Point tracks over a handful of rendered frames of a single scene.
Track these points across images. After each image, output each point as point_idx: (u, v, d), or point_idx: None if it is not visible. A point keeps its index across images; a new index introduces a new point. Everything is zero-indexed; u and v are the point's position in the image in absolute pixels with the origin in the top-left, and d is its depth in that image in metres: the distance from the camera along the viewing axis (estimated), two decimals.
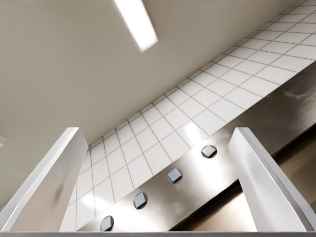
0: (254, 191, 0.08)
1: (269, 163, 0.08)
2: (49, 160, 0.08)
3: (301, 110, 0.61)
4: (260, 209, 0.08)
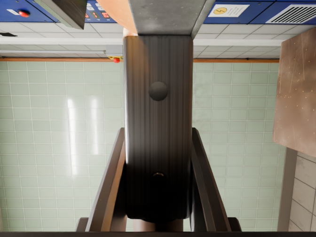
0: None
1: (200, 163, 0.08)
2: (117, 160, 0.08)
3: None
4: (192, 209, 0.08)
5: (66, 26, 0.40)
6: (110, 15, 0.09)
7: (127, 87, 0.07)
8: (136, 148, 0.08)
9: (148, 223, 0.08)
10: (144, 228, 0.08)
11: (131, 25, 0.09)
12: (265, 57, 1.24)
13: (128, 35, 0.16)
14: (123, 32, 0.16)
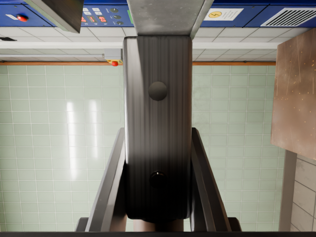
0: None
1: (200, 163, 0.08)
2: (117, 160, 0.08)
3: None
4: (192, 209, 0.08)
5: (62, 29, 0.41)
6: None
7: (127, 87, 0.07)
8: (136, 148, 0.08)
9: (148, 223, 0.08)
10: (145, 228, 0.08)
11: None
12: (263, 59, 1.25)
13: None
14: None
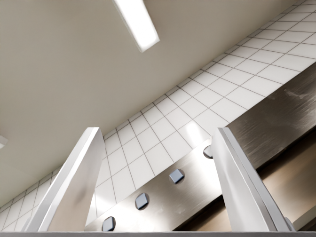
0: (230, 191, 0.08)
1: (243, 163, 0.08)
2: (74, 160, 0.08)
3: (304, 109, 0.60)
4: (234, 209, 0.08)
5: None
6: None
7: None
8: None
9: None
10: None
11: None
12: None
13: None
14: None
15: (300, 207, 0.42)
